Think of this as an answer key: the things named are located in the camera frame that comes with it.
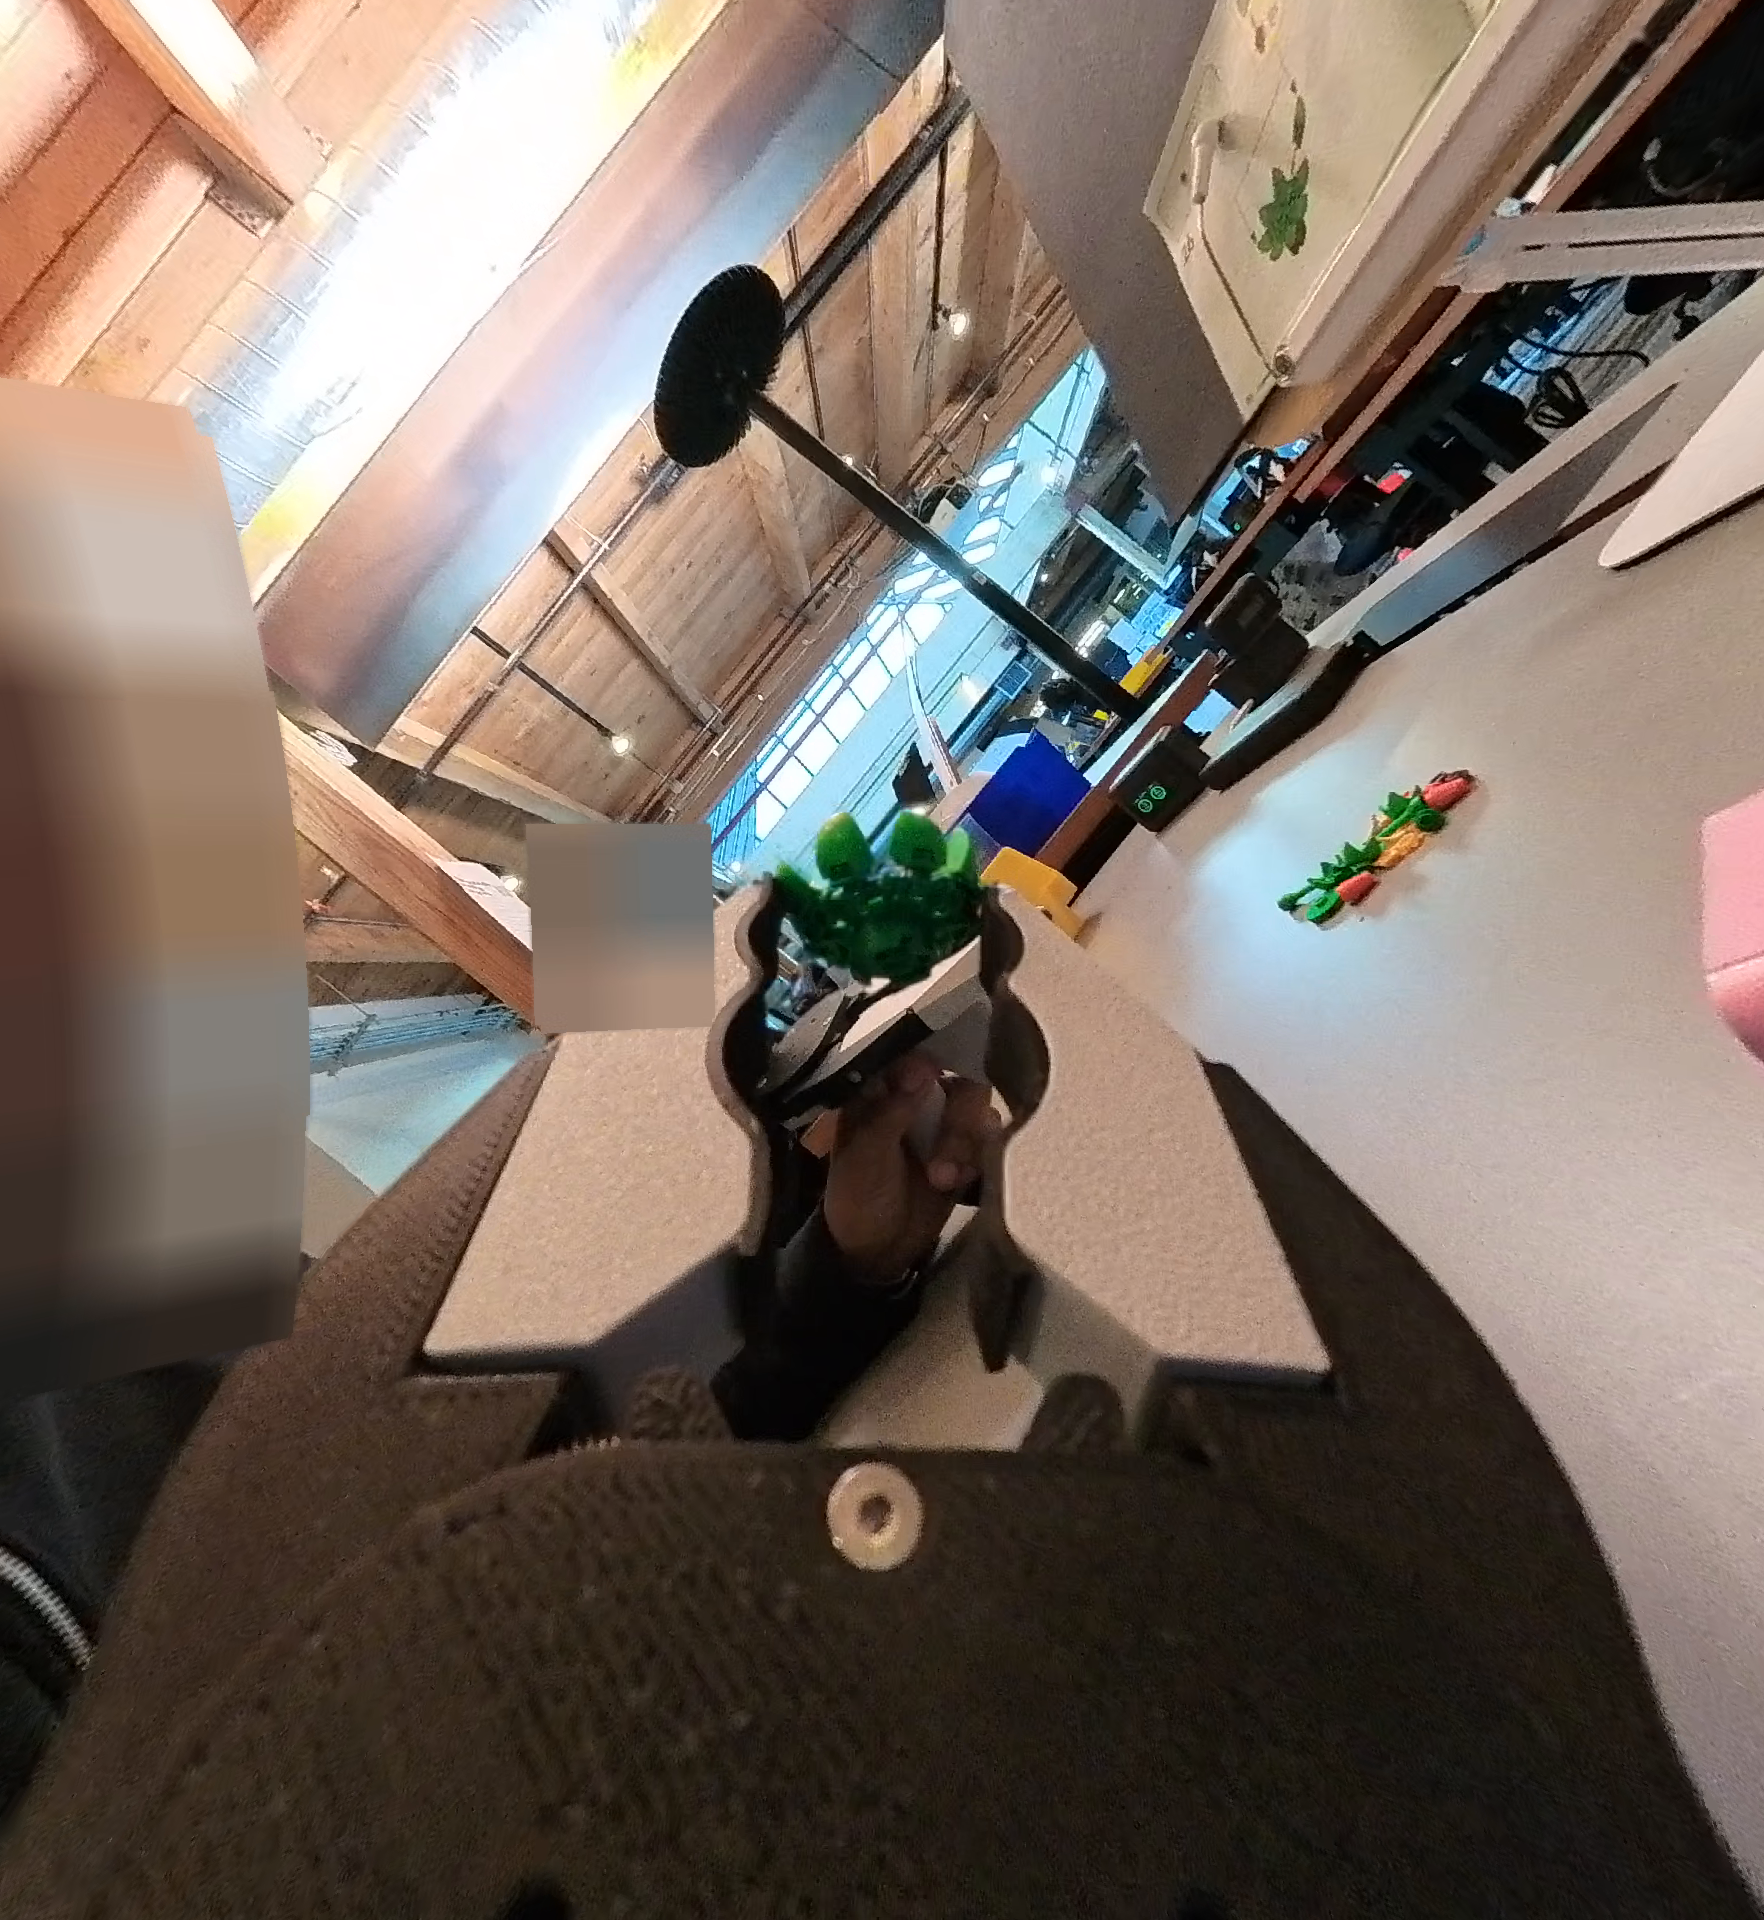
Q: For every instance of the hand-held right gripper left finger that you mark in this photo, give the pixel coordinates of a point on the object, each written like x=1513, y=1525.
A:
x=581, y=1201

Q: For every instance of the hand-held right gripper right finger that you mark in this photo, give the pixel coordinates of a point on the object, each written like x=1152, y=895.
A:
x=1152, y=1201

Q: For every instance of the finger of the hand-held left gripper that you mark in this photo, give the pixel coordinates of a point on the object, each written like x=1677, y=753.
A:
x=937, y=1002

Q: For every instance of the green brick plant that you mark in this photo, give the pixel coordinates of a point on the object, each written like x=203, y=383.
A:
x=881, y=923

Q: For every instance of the pale green instruction booklet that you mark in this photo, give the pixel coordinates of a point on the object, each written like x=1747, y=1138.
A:
x=1272, y=181

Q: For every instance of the white book stand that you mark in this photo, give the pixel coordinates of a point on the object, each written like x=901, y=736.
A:
x=1737, y=451

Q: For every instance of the person's left forearm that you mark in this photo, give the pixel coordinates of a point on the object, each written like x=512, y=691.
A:
x=792, y=1335

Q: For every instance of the person's left hand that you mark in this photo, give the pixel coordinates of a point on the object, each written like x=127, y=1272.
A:
x=875, y=1201

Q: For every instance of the yellow storage bin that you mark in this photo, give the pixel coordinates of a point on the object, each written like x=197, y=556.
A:
x=1038, y=891

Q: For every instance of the blue storage bin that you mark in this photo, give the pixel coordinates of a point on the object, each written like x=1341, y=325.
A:
x=1034, y=795

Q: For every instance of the black device with green display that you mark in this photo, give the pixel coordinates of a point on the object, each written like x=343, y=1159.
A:
x=1168, y=782

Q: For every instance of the black charger block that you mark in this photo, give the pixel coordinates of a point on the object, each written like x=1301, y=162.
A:
x=1255, y=615

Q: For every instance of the black pole lamp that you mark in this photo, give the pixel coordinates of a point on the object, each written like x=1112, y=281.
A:
x=719, y=361

